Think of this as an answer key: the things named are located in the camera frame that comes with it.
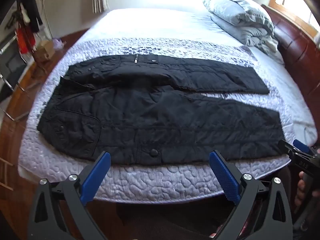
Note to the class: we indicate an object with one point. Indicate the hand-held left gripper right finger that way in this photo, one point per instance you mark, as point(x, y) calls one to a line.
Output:
point(223, 177)

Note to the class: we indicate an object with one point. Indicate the black chrome frame chair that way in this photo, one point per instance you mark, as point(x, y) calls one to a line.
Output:
point(12, 72)

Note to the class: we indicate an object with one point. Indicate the white bed sheet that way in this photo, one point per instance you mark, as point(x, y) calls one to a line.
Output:
point(160, 22)

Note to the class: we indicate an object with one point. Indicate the quilted white mattress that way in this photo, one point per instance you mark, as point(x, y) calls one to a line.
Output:
point(140, 182)

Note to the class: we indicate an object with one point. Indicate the black hanging garment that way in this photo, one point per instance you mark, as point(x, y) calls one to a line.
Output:
point(31, 10)

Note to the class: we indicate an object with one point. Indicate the black quilted pants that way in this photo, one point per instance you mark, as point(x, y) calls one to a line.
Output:
point(150, 110)

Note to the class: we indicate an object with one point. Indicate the person's right hand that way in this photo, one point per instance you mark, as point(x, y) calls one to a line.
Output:
point(301, 187)

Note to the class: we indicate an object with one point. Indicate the wooden headboard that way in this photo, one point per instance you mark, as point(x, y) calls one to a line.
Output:
point(295, 45)

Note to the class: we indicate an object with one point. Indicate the light wooden frame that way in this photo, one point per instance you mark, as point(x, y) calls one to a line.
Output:
point(6, 175)

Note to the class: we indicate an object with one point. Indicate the grey pillow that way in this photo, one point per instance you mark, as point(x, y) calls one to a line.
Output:
point(240, 17)

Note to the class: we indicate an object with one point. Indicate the red hanging garment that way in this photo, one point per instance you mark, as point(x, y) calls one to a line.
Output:
point(25, 40)

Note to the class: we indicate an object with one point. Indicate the purple plastic bag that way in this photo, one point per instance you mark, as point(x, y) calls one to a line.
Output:
point(58, 43)

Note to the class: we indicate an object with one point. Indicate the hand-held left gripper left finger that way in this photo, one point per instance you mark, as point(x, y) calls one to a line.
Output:
point(96, 175)

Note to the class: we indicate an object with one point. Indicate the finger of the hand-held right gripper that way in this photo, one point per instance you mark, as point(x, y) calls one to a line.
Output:
point(301, 145)
point(286, 147)

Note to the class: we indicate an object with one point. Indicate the cardboard box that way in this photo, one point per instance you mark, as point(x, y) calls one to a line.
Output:
point(45, 51)

